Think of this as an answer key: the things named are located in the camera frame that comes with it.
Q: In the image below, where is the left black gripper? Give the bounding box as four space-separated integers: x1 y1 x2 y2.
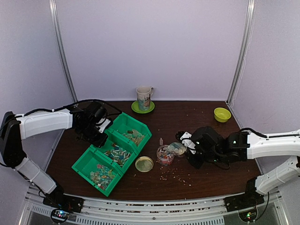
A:
78 122 108 148

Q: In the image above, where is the silver metal scoop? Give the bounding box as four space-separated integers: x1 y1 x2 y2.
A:
167 142 187 157

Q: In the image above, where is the green candy bin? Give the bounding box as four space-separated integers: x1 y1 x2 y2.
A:
106 113 152 155
72 147 123 197
90 132 137 174

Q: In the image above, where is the clear plastic round container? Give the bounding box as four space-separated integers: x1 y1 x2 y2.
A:
157 145 175 166

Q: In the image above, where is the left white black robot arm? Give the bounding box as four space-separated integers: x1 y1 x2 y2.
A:
0 100 112 208

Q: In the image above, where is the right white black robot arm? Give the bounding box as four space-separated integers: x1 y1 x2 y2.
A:
179 127 300 207

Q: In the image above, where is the green saucer plate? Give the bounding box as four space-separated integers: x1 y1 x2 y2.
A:
131 101 155 114

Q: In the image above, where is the lime green bowl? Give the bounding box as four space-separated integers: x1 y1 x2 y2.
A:
214 107 232 123

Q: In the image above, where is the gold round lid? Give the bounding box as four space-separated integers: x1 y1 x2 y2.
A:
135 156 154 173

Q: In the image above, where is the patterned ceramic mug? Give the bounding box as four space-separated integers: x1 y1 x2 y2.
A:
136 86 154 111

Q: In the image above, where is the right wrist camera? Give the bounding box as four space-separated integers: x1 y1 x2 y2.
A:
175 131 196 155

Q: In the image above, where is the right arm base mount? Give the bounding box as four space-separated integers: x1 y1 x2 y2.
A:
224 193 264 212

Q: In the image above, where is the front aluminium rail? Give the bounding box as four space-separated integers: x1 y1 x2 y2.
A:
16 186 291 225

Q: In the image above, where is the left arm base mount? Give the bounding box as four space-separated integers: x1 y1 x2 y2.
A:
43 193 84 213

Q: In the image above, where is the left aluminium frame post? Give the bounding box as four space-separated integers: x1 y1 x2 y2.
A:
49 0 78 102

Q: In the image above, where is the aluminium frame post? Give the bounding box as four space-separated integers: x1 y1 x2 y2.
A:
49 0 78 102
226 0 256 107

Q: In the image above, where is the right aluminium frame post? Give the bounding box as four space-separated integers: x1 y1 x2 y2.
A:
226 0 256 107

